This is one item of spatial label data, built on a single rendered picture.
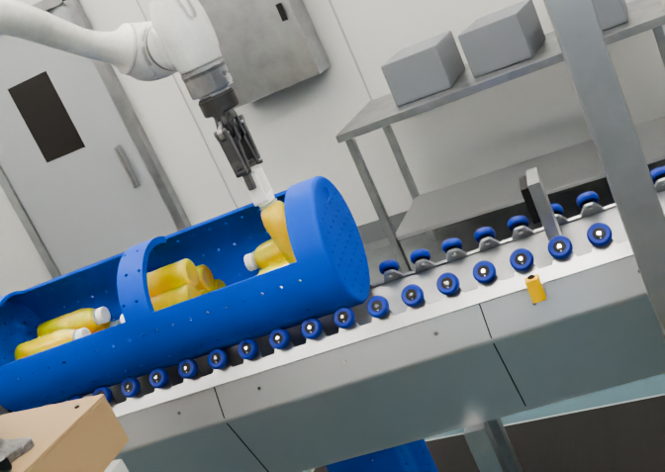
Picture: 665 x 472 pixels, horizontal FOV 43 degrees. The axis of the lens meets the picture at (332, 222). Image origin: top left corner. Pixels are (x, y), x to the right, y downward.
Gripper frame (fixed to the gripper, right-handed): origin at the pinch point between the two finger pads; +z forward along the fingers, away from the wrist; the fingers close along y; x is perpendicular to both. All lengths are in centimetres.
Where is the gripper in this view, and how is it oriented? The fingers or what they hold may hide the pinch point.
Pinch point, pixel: (257, 185)
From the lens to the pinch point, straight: 170.9
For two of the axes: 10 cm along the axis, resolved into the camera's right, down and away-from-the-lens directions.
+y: 1.8, -3.4, 9.2
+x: -9.0, 3.2, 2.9
